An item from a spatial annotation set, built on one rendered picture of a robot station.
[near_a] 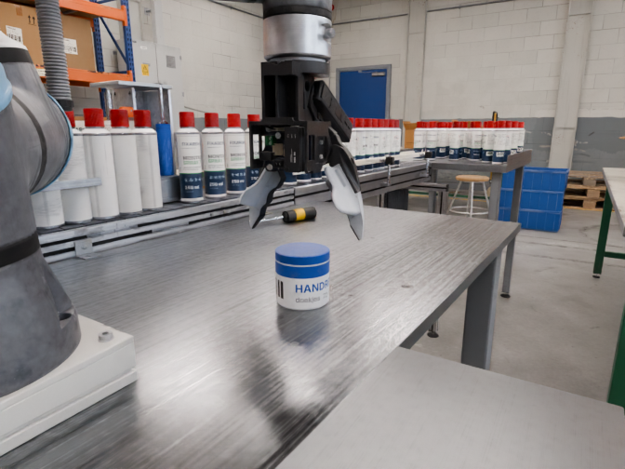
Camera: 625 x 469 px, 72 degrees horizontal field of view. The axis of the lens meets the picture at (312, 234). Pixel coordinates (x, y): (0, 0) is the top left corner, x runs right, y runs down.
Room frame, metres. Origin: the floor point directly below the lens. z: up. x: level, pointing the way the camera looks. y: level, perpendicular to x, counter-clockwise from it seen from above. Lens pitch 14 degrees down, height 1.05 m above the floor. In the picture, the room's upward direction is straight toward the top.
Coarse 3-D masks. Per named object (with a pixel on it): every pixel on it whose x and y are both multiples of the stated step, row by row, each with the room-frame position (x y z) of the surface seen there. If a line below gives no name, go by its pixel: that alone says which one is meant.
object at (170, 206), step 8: (208, 200) 1.03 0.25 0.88; (216, 200) 1.03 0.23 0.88; (224, 200) 1.05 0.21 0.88; (168, 208) 0.92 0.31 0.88; (176, 208) 0.93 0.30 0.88; (120, 216) 0.84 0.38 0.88; (128, 216) 0.84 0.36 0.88; (136, 216) 0.85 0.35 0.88; (72, 224) 0.77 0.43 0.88; (80, 224) 0.77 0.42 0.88; (88, 224) 0.77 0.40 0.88; (96, 224) 0.78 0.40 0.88; (40, 232) 0.71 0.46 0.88; (48, 232) 0.71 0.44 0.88; (56, 232) 0.72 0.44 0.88
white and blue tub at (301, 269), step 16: (288, 256) 0.50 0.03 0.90; (304, 256) 0.50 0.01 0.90; (320, 256) 0.51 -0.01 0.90; (288, 272) 0.50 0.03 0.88; (304, 272) 0.50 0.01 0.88; (320, 272) 0.51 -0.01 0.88; (288, 288) 0.50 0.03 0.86; (304, 288) 0.50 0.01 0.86; (320, 288) 0.51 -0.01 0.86; (288, 304) 0.50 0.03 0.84; (304, 304) 0.50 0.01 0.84; (320, 304) 0.51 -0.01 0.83
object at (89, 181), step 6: (72, 180) 0.75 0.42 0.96; (78, 180) 0.76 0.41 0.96; (84, 180) 0.77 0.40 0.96; (90, 180) 0.78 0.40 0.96; (96, 180) 0.79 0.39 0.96; (48, 186) 0.72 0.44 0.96; (54, 186) 0.72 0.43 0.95; (60, 186) 0.73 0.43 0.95; (66, 186) 0.74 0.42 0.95; (72, 186) 0.75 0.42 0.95; (78, 186) 0.76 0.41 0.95; (84, 186) 0.77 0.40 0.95
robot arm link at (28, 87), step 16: (0, 32) 0.44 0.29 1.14; (0, 48) 0.41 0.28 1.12; (16, 48) 0.43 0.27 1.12; (16, 64) 0.42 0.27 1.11; (32, 64) 0.45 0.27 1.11; (16, 80) 0.42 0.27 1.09; (32, 80) 0.43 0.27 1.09; (16, 96) 0.39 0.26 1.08; (32, 96) 0.43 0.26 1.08; (48, 96) 0.50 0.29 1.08; (32, 112) 0.40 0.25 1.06; (48, 112) 0.44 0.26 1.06; (64, 112) 0.50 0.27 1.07; (48, 128) 0.42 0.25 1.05; (64, 128) 0.47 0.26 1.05; (48, 144) 0.41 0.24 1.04; (64, 144) 0.46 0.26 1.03; (48, 160) 0.40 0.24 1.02; (64, 160) 0.47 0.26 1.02; (48, 176) 0.42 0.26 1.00; (32, 192) 0.40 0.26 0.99
